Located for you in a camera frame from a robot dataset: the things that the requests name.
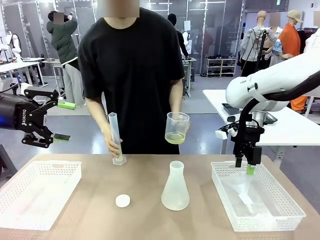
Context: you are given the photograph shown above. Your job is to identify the white shoe rack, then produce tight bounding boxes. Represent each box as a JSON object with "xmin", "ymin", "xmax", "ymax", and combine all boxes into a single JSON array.
[{"xmin": 206, "ymin": 53, "xmax": 237, "ymax": 78}]

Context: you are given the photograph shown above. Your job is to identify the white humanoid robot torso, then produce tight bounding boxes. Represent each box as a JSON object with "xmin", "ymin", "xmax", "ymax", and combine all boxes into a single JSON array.
[{"xmin": 5, "ymin": 31, "xmax": 23, "ymax": 63}]

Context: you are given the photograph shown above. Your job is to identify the black plastic tray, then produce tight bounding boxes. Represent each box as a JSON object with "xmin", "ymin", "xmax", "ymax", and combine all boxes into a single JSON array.
[{"xmin": 221, "ymin": 102, "xmax": 278, "ymax": 125}]

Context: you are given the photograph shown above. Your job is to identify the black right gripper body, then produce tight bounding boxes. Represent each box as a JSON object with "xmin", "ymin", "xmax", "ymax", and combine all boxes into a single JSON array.
[{"xmin": 232, "ymin": 121, "xmax": 265, "ymax": 161}]

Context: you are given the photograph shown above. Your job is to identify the person in black clothes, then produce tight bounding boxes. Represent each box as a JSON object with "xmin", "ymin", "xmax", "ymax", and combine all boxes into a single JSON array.
[{"xmin": 166, "ymin": 12, "xmax": 191, "ymax": 60}]

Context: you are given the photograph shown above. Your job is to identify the grey metal workbench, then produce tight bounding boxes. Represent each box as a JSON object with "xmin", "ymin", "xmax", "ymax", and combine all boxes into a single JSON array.
[
  {"xmin": 182, "ymin": 56, "xmax": 197, "ymax": 97},
  {"xmin": 41, "ymin": 57, "xmax": 66, "ymax": 96}
]

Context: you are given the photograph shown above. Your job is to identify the person in black t-shirt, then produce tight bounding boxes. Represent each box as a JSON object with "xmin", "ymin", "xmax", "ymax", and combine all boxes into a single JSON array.
[{"xmin": 77, "ymin": 6, "xmax": 186, "ymax": 155}]

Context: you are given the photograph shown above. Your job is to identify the clear plastic graduated cylinder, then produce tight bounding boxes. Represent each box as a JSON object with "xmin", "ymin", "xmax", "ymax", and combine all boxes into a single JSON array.
[{"xmin": 107, "ymin": 112, "xmax": 127, "ymax": 166}]

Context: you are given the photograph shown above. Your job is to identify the small white paper label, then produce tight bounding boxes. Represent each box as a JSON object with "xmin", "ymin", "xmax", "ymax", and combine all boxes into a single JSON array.
[{"xmin": 237, "ymin": 192, "xmax": 254, "ymax": 205}]

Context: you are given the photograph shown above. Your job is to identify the person in green puffer jacket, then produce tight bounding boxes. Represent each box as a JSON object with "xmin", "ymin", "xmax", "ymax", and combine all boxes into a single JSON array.
[{"xmin": 46, "ymin": 10, "xmax": 87, "ymax": 108}]

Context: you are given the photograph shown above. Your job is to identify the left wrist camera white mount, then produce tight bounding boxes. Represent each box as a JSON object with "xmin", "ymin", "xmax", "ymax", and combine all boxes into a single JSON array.
[{"xmin": 19, "ymin": 83, "xmax": 34, "ymax": 96}]

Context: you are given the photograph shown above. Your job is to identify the white round flask cap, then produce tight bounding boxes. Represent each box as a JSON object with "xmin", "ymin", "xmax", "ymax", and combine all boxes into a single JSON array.
[{"xmin": 115, "ymin": 194, "xmax": 131, "ymax": 208}]

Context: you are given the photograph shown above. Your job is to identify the mannequin in blue floral dress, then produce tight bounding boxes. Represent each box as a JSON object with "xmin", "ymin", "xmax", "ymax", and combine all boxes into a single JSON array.
[{"xmin": 264, "ymin": 12, "xmax": 292, "ymax": 68}]

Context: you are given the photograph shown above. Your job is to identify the mannequin white jacket orange trousers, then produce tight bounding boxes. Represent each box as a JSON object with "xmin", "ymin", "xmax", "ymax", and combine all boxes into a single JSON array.
[{"xmin": 289, "ymin": 29, "xmax": 320, "ymax": 114}]

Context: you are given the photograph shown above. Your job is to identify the black camera tripod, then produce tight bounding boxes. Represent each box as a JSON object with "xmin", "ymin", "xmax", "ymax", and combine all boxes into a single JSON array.
[{"xmin": 246, "ymin": 27, "xmax": 270, "ymax": 76}]

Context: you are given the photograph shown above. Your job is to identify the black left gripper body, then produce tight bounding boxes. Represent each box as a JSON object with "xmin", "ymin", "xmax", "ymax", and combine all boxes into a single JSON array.
[{"xmin": 0, "ymin": 93, "xmax": 49, "ymax": 131}]

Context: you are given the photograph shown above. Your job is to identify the mannequin in grey shirt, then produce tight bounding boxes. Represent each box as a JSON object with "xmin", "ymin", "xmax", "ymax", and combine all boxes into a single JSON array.
[{"xmin": 240, "ymin": 10, "xmax": 278, "ymax": 77}]

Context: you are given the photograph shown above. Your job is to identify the white background work table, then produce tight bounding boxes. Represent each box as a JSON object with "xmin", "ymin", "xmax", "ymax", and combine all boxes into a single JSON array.
[{"xmin": 0, "ymin": 61, "xmax": 48, "ymax": 88}]

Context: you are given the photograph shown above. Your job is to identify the person's left forearm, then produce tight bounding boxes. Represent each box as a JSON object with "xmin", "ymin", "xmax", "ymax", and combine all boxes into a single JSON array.
[{"xmin": 169, "ymin": 79, "xmax": 185, "ymax": 114}]

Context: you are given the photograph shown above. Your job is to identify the person's right forearm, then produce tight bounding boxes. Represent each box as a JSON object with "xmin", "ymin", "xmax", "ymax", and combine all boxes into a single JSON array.
[{"xmin": 84, "ymin": 91, "xmax": 115, "ymax": 141}]

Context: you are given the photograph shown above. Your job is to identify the clear plastic funnel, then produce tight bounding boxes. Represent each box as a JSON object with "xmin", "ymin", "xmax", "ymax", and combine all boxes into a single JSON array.
[{"xmin": 231, "ymin": 166, "xmax": 258, "ymax": 218}]

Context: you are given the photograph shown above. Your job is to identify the translucent plastic conical flask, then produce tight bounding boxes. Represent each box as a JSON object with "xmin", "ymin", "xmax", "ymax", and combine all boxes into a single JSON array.
[{"xmin": 161, "ymin": 160, "xmax": 191, "ymax": 212}]

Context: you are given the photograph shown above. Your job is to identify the clear plastic beaker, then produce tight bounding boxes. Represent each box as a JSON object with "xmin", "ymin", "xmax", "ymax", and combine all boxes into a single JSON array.
[{"xmin": 164, "ymin": 111, "xmax": 191, "ymax": 146}]

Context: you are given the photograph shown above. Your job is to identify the person's left hand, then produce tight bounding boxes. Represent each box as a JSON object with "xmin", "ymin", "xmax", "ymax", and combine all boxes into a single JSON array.
[{"xmin": 171, "ymin": 109, "xmax": 192, "ymax": 137}]

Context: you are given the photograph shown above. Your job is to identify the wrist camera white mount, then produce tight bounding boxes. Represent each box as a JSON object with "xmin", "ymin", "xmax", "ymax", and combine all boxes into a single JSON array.
[
  {"xmin": 215, "ymin": 124, "xmax": 239, "ymax": 140},
  {"xmin": 19, "ymin": 83, "xmax": 34, "ymax": 96}
]

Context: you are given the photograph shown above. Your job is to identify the white side table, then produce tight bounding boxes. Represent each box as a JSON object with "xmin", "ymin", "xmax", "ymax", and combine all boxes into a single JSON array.
[{"xmin": 202, "ymin": 88, "xmax": 320, "ymax": 161}]

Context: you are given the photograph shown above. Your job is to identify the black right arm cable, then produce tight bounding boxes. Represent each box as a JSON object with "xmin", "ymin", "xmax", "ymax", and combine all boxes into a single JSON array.
[{"xmin": 236, "ymin": 79, "xmax": 320, "ymax": 151}]

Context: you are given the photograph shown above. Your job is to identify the person's right hand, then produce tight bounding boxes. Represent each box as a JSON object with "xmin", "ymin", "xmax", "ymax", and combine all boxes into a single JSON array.
[{"xmin": 103, "ymin": 131, "xmax": 124, "ymax": 160}]

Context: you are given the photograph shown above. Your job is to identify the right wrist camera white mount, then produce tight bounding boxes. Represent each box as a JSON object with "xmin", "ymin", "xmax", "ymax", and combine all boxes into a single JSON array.
[{"xmin": 215, "ymin": 124, "xmax": 239, "ymax": 140}]

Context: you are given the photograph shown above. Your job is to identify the white perforated plastic basket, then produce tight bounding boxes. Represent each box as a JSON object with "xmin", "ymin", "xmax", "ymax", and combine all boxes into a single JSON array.
[
  {"xmin": 0, "ymin": 159, "xmax": 83, "ymax": 231},
  {"xmin": 210, "ymin": 161, "xmax": 307, "ymax": 233}
]

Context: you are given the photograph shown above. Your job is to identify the black metal frame leg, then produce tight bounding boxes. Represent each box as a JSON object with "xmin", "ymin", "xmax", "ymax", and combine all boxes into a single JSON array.
[{"xmin": 0, "ymin": 143, "xmax": 19, "ymax": 181}]

